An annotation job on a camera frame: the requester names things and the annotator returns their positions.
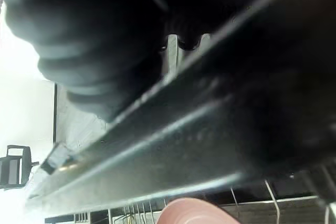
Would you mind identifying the right robot hand black cloth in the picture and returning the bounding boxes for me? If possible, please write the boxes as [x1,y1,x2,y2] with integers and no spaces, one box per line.
[0,0,336,124]

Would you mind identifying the black chair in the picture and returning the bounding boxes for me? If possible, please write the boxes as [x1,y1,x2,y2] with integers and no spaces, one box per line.
[0,144,40,191]

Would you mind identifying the pink cup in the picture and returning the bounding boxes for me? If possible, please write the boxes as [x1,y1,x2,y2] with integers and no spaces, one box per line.
[160,197,238,224]

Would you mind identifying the wire dishwasher rack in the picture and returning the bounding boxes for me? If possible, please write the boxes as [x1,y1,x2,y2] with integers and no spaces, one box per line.
[44,177,336,224]

